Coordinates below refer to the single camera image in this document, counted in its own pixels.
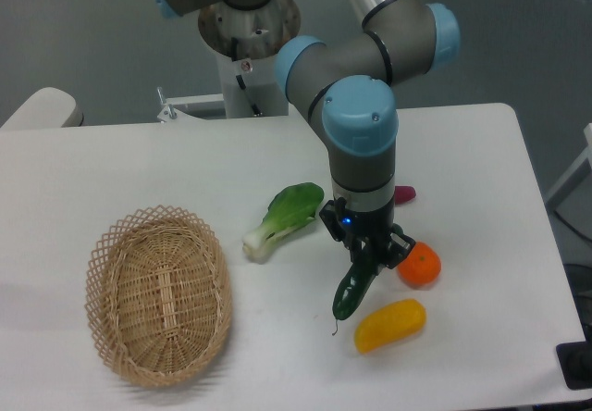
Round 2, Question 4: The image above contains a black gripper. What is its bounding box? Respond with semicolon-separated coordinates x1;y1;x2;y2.
319;197;415;270

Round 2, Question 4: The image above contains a dark green cucumber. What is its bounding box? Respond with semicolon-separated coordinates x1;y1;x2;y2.
332;250;379;336

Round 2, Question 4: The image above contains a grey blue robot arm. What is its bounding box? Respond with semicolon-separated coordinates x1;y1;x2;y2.
155;0;460;272

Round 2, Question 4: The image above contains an orange tangerine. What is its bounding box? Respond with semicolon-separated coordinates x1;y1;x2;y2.
397;242;442;286

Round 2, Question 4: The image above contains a purple red vegetable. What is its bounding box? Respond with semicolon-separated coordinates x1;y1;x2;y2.
394;185;416;206

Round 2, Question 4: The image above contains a yellow mango fruit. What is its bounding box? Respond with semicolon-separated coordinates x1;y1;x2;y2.
353;299;427;354

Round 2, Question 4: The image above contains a green bok choy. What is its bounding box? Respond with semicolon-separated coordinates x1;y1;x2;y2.
242;182;325;260

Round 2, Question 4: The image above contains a woven wicker basket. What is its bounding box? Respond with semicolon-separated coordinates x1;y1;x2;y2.
85;205;232;388

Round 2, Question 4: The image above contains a black device at edge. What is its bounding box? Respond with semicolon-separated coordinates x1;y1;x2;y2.
556;341;591;391

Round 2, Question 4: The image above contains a white furniture leg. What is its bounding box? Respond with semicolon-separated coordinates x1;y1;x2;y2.
544;124;591;210

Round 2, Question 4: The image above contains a white chair armrest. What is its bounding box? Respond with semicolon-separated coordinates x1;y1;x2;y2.
1;87;84;131

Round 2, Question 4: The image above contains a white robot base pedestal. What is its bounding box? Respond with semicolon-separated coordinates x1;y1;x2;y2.
156;0;301;118

